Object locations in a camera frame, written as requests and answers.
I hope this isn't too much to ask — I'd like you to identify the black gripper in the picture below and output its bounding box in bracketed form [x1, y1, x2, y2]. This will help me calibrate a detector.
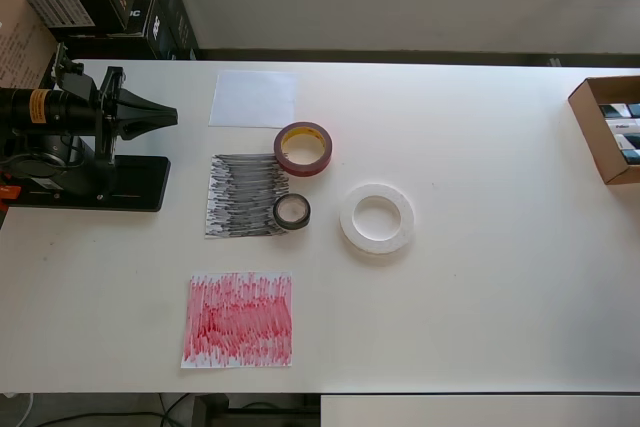
[92, 65, 179, 169]

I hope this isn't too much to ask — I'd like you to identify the red tape roll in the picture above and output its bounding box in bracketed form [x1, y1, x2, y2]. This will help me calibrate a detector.
[273, 121, 334, 179]

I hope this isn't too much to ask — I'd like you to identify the small black tape roll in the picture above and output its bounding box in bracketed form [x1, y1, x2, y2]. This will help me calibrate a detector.
[272, 193, 312, 232]

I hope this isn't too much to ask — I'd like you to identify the large white tape roll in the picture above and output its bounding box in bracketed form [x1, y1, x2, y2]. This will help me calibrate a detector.
[338, 183, 416, 257]

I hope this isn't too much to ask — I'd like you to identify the large black printed carton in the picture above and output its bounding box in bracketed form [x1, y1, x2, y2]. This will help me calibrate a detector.
[49, 0, 201, 61]

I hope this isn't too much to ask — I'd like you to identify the blank white paper sheet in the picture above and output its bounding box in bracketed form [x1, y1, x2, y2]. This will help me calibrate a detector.
[208, 70, 297, 129]

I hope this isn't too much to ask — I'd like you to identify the black scribbled paper sheet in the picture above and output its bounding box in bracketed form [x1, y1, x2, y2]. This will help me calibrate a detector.
[203, 152, 291, 240]

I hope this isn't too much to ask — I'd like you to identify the large brown cardboard box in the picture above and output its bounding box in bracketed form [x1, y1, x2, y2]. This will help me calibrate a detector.
[0, 0, 69, 93]

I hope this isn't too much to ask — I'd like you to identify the orange black clamp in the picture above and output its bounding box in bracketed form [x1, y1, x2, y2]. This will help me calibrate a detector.
[0, 169, 22, 204]

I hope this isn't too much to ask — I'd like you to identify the red scribbled paper sheet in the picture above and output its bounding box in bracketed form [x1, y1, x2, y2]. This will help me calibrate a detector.
[180, 270, 294, 370]

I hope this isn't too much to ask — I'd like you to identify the open brown cardboard tray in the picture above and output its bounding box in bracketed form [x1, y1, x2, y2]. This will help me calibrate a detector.
[568, 75, 640, 186]

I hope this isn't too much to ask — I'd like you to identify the small white printed box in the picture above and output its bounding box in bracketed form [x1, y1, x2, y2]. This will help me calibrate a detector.
[603, 118, 640, 136]

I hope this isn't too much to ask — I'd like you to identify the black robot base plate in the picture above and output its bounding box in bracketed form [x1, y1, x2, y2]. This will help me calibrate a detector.
[0, 155, 172, 214]

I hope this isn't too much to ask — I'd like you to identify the small wrist camera on bracket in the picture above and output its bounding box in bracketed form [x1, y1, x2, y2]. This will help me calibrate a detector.
[48, 40, 99, 98]

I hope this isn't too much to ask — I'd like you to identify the black floor cable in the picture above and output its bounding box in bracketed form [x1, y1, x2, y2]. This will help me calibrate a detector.
[47, 391, 201, 427]

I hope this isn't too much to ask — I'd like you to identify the black table leg frame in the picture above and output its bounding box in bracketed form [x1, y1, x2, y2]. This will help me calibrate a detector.
[192, 393, 321, 427]

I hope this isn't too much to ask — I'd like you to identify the white floor cable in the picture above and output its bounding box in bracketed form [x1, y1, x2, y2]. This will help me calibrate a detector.
[0, 389, 35, 427]

